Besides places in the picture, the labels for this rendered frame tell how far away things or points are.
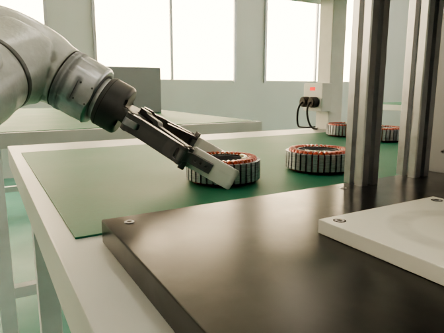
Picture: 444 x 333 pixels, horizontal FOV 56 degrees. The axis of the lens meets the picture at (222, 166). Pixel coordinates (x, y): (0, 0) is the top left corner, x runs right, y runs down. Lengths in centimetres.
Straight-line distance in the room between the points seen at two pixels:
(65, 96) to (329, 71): 98
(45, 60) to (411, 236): 48
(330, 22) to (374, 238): 116
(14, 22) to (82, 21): 416
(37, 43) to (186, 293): 44
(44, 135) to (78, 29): 333
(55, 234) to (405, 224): 31
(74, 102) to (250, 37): 506
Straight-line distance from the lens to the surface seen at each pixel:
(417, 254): 30
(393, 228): 34
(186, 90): 512
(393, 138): 116
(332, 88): 142
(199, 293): 25
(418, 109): 60
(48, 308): 120
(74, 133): 153
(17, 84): 57
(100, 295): 31
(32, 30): 63
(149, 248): 32
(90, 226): 44
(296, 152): 70
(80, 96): 61
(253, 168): 60
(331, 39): 142
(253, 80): 560
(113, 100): 60
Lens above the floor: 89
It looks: 10 degrees down
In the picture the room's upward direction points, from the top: straight up
